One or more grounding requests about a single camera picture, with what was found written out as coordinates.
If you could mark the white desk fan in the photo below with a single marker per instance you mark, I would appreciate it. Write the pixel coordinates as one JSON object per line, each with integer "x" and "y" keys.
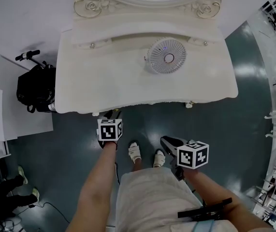
{"x": 159, "y": 57}

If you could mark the white ornate dressing table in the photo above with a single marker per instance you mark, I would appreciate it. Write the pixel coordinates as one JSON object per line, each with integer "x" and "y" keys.
{"x": 104, "y": 81}

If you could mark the oval mirror with ornate frame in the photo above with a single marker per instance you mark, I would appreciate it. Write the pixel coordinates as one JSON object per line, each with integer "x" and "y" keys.
{"x": 91, "y": 6}

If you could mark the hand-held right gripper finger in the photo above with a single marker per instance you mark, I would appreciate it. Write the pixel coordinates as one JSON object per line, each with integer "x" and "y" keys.
{"x": 177, "y": 142}
{"x": 170, "y": 150}

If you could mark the person's right white sandal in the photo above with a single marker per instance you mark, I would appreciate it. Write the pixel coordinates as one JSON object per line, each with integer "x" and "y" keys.
{"x": 159, "y": 159}

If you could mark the black backpack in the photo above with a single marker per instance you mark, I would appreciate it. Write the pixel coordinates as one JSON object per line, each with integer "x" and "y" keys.
{"x": 33, "y": 86}

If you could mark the person's white sandal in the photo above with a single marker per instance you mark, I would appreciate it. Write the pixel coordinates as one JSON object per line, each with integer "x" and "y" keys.
{"x": 134, "y": 152}
{"x": 159, "y": 159}

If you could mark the person's white dress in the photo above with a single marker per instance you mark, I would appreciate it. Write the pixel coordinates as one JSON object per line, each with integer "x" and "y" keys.
{"x": 152, "y": 197}

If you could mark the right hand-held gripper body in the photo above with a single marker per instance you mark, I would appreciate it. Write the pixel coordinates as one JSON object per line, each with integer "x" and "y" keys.
{"x": 192, "y": 156}

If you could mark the person's left forearm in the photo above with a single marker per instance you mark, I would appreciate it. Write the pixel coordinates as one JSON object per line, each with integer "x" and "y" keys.
{"x": 94, "y": 185}

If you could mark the person's right forearm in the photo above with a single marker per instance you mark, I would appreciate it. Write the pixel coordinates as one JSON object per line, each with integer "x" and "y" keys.
{"x": 205, "y": 185}

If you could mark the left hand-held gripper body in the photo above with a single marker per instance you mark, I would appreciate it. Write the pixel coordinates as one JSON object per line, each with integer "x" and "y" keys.
{"x": 108, "y": 130}

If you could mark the silver scooter suitcase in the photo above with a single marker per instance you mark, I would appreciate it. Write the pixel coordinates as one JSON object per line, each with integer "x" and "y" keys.
{"x": 27, "y": 55}

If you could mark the person's left white sandal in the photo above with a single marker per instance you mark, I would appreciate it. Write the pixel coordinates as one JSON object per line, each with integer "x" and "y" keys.
{"x": 134, "y": 152}

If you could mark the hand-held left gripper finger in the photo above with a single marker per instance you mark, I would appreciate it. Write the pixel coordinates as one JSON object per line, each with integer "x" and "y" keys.
{"x": 113, "y": 115}

